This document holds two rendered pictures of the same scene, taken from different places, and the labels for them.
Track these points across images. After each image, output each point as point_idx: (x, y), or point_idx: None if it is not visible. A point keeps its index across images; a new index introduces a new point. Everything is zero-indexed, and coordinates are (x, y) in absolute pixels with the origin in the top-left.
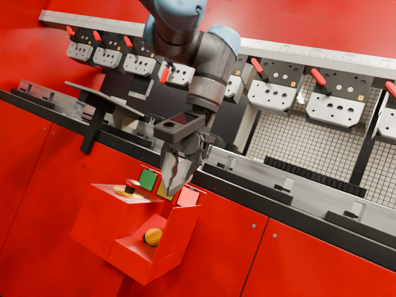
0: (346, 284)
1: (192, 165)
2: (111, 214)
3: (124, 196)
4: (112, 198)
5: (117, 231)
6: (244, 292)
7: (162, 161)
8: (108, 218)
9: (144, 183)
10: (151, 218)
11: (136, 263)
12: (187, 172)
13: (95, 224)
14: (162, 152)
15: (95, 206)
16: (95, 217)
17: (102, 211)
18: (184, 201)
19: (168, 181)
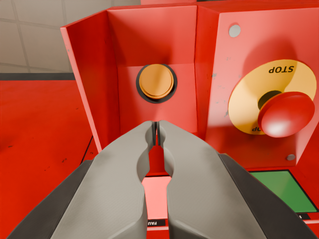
0: None
1: (37, 227)
2: (240, 5)
3: (259, 53)
4: (272, 8)
5: (201, 7)
6: (75, 167)
7: (244, 180)
8: (239, 4)
9: (275, 180)
10: (192, 115)
11: (135, 6)
12: (80, 184)
13: (254, 2)
14: (291, 225)
15: (292, 3)
16: (268, 2)
17: (266, 4)
18: (155, 187)
19: (165, 134)
